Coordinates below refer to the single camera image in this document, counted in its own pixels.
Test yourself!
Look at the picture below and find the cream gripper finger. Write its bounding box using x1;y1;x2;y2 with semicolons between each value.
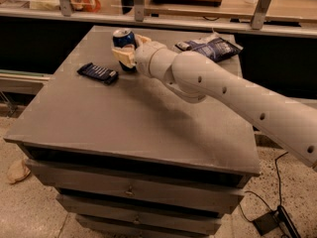
135;34;152;48
112;45;136;68

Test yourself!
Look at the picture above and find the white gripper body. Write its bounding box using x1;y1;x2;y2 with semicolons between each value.
135;41;166;77

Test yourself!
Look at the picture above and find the blue pepsi can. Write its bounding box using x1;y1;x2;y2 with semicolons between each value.
112;28;136;72

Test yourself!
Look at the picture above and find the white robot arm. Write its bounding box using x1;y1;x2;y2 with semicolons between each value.
112;29;317;169

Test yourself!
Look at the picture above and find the blue rxbar blueberry bar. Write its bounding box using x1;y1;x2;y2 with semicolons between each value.
77;62;119;84

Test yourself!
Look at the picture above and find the dark blue chip bag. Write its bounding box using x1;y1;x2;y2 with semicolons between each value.
174;33;243;62

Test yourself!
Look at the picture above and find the grey drawer cabinet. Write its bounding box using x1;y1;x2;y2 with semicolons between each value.
6;26;260;238

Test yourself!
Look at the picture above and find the crumpled tan paper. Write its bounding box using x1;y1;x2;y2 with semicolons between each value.
7;159;31;184

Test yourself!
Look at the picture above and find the black floor power box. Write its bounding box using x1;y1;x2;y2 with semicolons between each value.
252;205;301;238

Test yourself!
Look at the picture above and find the grey metal shelf rail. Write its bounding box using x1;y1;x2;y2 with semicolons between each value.
0;0;317;39

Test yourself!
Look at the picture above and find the black power cable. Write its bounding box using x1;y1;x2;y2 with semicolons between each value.
238;151;291;223

